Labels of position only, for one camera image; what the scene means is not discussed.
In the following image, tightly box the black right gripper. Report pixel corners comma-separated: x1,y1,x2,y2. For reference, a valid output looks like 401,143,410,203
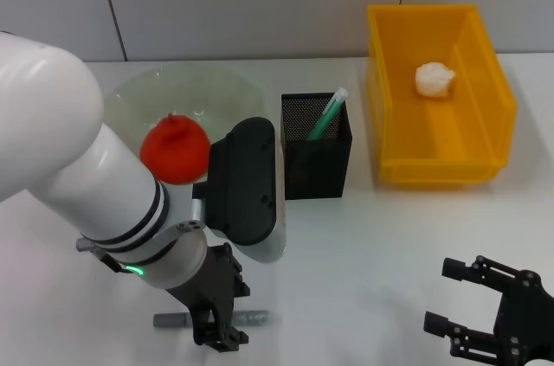
422,254,554,366

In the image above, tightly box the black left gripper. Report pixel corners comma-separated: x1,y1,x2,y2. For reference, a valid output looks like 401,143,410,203
164,242,252,353

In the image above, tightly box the silver glitter pen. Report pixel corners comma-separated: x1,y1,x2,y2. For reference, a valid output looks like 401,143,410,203
151,309,269,328

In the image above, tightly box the red-orange fruit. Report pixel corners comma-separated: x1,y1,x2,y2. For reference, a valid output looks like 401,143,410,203
138,112,213,186

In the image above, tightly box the white paper ball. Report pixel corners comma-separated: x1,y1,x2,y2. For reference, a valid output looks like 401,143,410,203
415,61,458,98

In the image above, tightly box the mint green pen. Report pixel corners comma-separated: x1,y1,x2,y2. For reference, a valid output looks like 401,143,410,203
306,87,350,141

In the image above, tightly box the black mesh pen holder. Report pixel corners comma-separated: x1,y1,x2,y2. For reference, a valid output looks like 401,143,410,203
280,91,354,201

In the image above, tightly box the translucent wavy fruit plate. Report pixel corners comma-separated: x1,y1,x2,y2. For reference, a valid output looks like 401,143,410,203
103,63,266,155

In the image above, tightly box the yellow plastic storage bin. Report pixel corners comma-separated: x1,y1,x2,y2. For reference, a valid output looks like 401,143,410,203
366,3,519,185

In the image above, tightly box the left wrist cable with plugs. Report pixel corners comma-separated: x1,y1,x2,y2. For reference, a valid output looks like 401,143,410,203
75,238,123,273

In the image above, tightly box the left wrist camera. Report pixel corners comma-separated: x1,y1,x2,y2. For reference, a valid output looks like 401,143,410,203
192,117,289,266

